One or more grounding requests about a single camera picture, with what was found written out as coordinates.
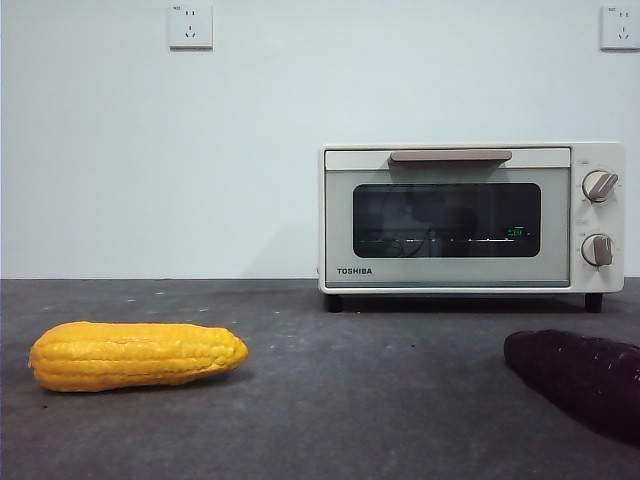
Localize purple eggplant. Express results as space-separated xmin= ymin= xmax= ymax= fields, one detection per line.
xmin=503 ymin=328 xmax=640 ymax=444

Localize glass oven door beige handle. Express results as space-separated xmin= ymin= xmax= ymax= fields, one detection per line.
xmin=323 ymin=147 xmax=572 ymax=290

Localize white wall socket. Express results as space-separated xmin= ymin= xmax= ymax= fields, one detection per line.
xmin=599 ymin=4 xmax=640 ymax=52
xmin=167 ymin=2 xmax=215 ymax=51

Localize yellow corn cob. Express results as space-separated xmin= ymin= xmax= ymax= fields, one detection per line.
xmin=28 ymin=321 xmax=250 ymax=394

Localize cream Toshiba toaster oven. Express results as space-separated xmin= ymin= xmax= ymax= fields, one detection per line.
xmin=317 ymin=141 xmax=627 ymax=314

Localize metal wire oven rack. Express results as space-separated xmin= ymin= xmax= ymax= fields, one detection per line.
xmin=359 ymin=237 xmax=516 ymax=246

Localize round beige oven knob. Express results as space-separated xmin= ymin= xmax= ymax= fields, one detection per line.
xmin=580 ymin=233 xmax=615 ymax=267
xmin=581 ymin=169 xmax=620 ymax=204

